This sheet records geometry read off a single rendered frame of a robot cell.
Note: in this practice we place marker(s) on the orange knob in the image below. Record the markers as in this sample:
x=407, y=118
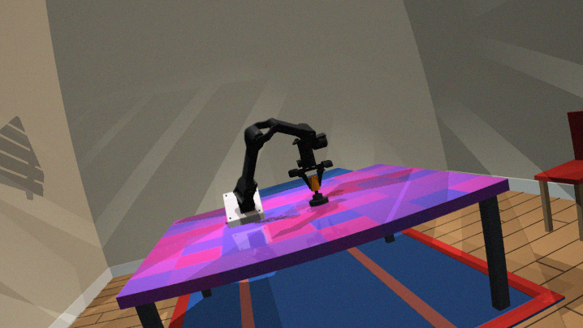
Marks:
x=314, y=184

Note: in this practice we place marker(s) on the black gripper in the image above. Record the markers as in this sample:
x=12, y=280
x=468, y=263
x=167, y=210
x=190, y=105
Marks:
x=308, y=160

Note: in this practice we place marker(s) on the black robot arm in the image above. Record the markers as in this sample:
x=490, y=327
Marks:
x=254, y=140

